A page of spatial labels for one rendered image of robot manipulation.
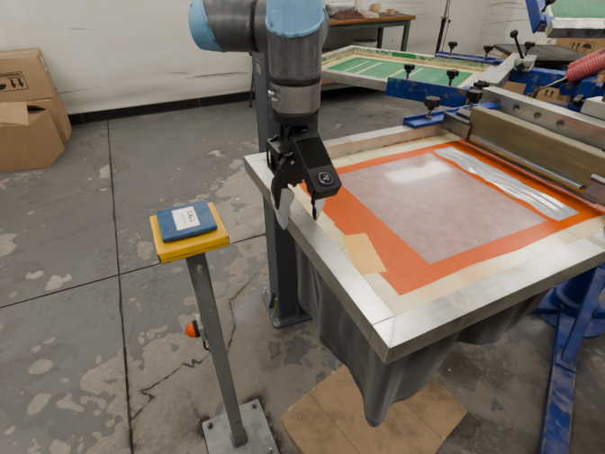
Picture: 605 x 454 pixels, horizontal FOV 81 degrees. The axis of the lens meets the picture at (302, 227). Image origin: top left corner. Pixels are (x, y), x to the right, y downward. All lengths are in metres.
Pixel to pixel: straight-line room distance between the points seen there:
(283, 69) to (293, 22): 0.06
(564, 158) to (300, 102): 0.62
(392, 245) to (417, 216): 0.11
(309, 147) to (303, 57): 0.12
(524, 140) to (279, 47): 0.66
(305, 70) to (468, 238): 0.42
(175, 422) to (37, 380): 0.63
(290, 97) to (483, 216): 0.46
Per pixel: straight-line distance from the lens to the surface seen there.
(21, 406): 1.86
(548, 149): 0.97
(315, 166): 0.53
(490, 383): 1.74
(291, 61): 0.52
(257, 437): 1.47
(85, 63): 4.36
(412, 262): 0.63
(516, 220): 0.82
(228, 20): 0.64
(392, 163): 0.94
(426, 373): 0.86
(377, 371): 0.76
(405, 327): 0.49
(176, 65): 4.40
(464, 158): 1.01
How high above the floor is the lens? 1.36
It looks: 37 degrees down
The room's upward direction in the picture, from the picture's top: straight up
